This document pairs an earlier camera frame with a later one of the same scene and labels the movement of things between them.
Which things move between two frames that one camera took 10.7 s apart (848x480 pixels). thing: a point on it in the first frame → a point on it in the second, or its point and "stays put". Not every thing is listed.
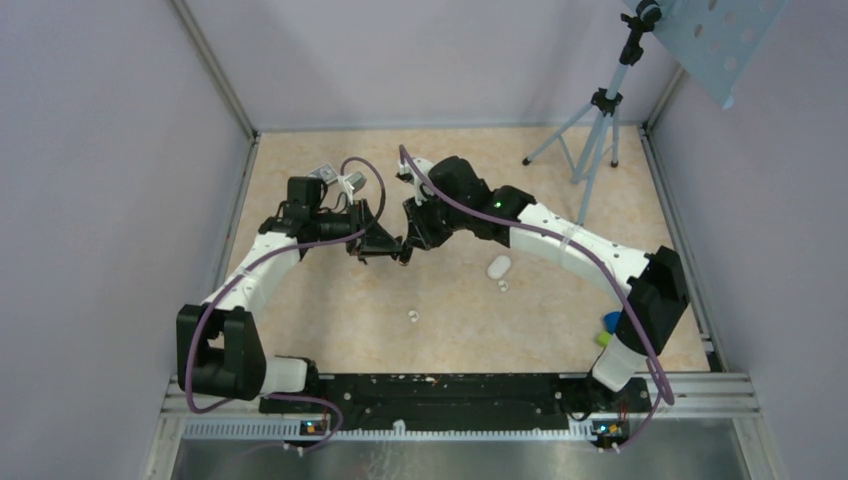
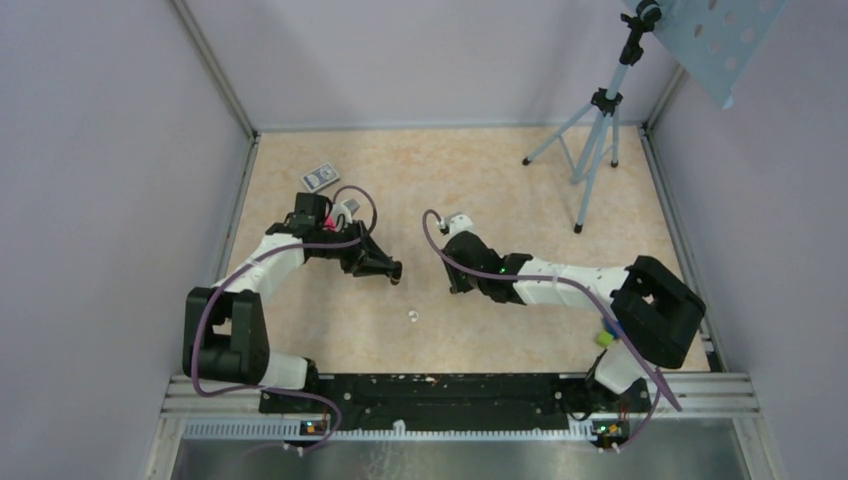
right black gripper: x=420 y=235 → x=458 y=285
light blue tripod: x=584 y=139 stays put
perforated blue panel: x=719 y=40 stays put
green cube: x=604 y=338 stays put
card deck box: x=324 y=172 stays put
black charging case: x=405 y=256 → x=397 y=270
